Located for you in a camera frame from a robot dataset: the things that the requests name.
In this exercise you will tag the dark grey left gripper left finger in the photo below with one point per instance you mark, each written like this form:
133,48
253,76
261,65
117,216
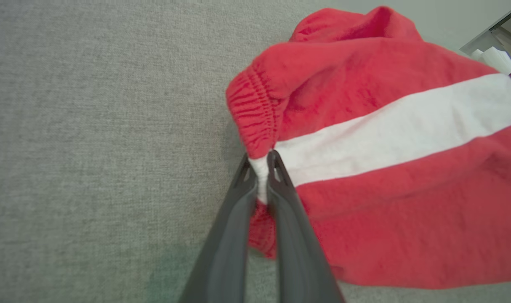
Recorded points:
226,244

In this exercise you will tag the white crumpled sheet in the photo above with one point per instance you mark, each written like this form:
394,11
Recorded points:
495,59

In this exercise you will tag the red white sports shorts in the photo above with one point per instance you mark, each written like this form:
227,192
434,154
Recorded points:
365,84

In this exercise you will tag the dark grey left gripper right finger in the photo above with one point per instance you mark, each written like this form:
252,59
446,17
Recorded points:
295,244

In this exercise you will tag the grey fabric sofa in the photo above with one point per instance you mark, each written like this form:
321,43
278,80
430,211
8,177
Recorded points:
91,126

